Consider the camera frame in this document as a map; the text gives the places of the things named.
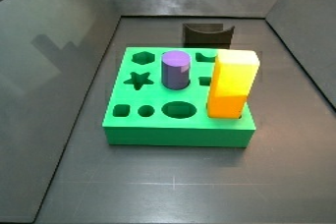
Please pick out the purple cylinder peg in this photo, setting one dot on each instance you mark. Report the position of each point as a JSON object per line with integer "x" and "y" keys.
{"x": 175, "y": 69}

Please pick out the green shape-sorter fixture block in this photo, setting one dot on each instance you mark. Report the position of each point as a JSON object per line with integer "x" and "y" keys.
{"x": 148, "y": 114}

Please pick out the yellow orange rectangular block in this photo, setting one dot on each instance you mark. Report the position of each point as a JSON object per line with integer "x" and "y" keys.
{"x": 233, "y": 75}

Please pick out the black curved regrasp stand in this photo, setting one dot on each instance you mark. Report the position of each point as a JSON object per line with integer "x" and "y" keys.
{"x": 207, "y": 35}

